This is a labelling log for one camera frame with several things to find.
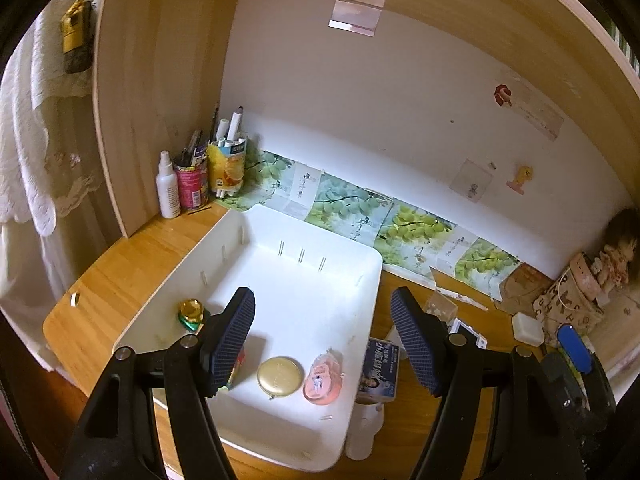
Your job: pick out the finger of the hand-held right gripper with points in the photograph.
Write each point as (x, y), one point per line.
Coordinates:
(575, 347)
(555, 370)

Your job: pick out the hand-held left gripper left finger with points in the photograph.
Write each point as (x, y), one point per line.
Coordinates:
(232, 340)

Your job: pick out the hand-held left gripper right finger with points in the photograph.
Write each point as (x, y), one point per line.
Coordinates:
(415, 340)

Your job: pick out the colourful puzzle cube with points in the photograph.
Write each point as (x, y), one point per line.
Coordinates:
(239, 365)

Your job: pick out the green bottle with gold cap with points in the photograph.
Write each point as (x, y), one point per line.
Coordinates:
(191, 312)

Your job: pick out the clear box with blue label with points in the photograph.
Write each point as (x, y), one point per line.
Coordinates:
(377, 375)

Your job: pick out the round gold compact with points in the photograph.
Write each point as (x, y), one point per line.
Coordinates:
(280, 377)

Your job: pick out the white plastic storage bin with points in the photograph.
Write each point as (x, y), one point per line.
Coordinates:
(300, 300)

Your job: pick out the pink correction tape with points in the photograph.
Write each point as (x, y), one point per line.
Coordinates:
(322, 380)

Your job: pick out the letter print fabric bag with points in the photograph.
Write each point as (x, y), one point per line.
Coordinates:
(570, 305)

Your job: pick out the small clear plastic box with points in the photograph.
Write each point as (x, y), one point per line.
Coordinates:
(440, 305)

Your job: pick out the white rectangular soap box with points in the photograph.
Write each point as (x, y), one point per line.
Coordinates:
(527, 329)

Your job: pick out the white paper strip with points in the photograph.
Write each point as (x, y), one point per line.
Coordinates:
(460, 297)

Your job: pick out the brown printed paper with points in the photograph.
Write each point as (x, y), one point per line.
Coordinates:
(525, 282)

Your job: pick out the brown haired rag doll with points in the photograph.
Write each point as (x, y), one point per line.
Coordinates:
(617, 255)

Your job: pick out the grape print paper sheet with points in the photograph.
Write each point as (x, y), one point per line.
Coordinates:
(270, 170)
(415, 227)
(487, 262)
(340, 200)

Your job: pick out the red can pen holder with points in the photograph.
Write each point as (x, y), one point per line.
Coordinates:
(191, 187)

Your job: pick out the small white clip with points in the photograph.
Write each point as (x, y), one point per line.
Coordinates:
(76, 300)

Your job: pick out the white spray bottle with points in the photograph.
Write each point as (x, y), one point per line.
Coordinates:
(167, 190)

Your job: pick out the yellow orange carton pen holder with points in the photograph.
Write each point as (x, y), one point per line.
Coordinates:
(225, 170)

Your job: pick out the yellow bear sticker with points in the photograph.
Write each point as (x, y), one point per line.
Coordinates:
(522, 175)

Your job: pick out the short white marker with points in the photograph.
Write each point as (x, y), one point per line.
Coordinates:
(222, 130)

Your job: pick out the white marker with dark cap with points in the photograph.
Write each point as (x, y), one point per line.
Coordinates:
(235, 125)

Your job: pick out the pale paper note strip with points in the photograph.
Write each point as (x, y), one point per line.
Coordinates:
(540, 112)

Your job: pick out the wooden desk hutch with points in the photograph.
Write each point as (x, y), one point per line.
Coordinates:
(150, 110)

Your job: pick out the white lace curtain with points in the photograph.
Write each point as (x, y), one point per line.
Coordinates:
(30, 135)

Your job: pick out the clear tape patch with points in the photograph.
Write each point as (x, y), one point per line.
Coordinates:
(357, 5)

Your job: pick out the yellow hanging pouch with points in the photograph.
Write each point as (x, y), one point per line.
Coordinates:
(75, 30)

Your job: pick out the red wall sticker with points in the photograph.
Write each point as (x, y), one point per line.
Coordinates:
(502, 95)

